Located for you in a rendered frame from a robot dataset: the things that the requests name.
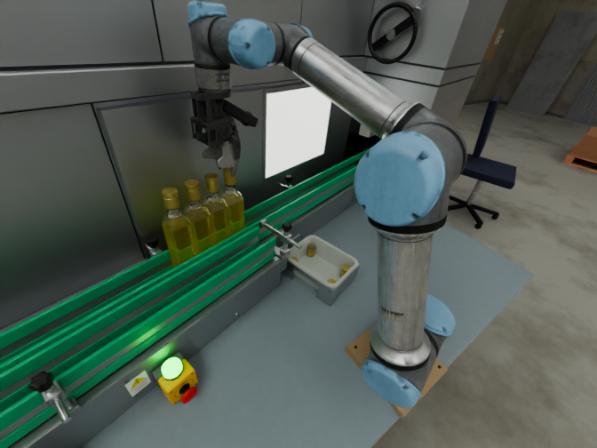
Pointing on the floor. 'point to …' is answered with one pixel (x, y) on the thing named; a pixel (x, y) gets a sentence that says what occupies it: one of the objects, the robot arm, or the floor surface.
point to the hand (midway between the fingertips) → (227, 167)
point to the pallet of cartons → (585, 151)
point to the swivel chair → (485, 169)
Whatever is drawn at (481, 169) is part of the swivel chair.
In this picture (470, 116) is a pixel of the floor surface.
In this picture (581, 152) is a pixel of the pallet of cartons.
